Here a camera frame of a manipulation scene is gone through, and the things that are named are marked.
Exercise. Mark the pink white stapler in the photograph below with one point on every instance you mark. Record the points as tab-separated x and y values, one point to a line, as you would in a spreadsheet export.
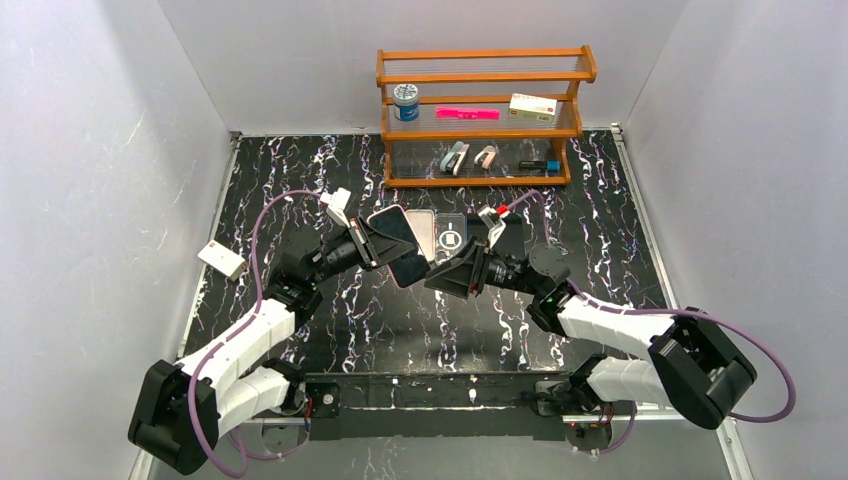
485	157

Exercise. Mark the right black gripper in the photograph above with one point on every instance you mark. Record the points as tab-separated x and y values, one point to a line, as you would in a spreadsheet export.
477	266

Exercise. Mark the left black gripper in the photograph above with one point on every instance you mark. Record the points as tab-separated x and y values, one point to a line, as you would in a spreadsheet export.
363	244

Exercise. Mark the left black motor mount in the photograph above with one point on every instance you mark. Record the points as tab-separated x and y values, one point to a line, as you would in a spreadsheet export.
324	399

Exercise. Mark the orange wooden shelf rack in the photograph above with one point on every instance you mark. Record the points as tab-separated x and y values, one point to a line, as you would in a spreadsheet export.
481	79

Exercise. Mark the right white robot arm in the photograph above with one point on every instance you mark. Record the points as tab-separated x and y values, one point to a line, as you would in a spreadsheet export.
677	359

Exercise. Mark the right black motor mount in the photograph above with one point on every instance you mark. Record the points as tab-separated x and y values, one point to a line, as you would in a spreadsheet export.
587	420

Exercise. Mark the white cardboard box on shelf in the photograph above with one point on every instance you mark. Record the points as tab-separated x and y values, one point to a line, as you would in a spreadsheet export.
535	108

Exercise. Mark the white box with red label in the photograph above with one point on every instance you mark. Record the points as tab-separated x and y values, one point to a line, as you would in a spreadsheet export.
223	260

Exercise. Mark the beige phone case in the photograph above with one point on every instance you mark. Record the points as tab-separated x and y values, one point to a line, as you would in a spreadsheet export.
422	223

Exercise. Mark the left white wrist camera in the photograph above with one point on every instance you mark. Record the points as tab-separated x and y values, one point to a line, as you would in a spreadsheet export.
336	204

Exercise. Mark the blue grey stapler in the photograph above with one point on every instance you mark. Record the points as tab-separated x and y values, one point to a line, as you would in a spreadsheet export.
453	160

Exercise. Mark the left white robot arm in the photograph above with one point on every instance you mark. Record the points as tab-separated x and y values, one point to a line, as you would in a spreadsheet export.
184	408

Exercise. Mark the dark phone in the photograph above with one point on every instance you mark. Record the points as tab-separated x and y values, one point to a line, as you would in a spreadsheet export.
476	228

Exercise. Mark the clear phone case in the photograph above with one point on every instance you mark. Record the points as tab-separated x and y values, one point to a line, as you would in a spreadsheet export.
450	235

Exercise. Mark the blue white round jar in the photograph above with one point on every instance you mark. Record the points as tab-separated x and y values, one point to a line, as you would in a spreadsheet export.
405	98

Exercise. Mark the pink plastic ruler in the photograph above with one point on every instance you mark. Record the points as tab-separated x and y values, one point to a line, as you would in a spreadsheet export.
444	112

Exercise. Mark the black blue small device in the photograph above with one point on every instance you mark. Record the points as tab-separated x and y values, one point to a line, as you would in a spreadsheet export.
548	166

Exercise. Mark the black motor mount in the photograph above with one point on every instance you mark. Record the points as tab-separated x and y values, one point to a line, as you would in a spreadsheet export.
587	420
324	399

